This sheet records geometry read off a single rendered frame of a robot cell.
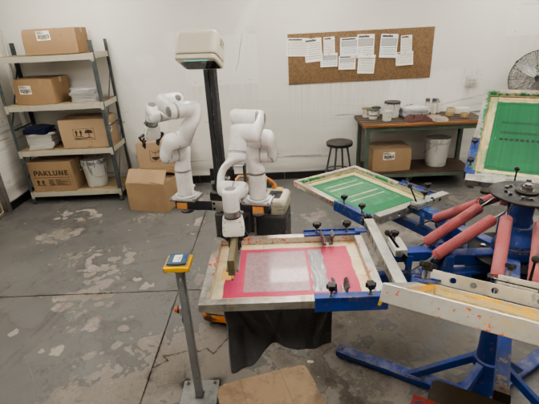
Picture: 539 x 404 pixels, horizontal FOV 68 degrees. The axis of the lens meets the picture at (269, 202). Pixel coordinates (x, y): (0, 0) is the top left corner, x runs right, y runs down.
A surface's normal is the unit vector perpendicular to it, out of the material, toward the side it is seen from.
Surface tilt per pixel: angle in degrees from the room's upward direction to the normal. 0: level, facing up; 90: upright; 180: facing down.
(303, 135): 90
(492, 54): 90
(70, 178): 90
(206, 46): 63
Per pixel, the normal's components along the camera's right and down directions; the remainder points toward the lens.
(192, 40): -0.22, -0.05
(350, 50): 0.00, 0.37
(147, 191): -0.24, 0.40
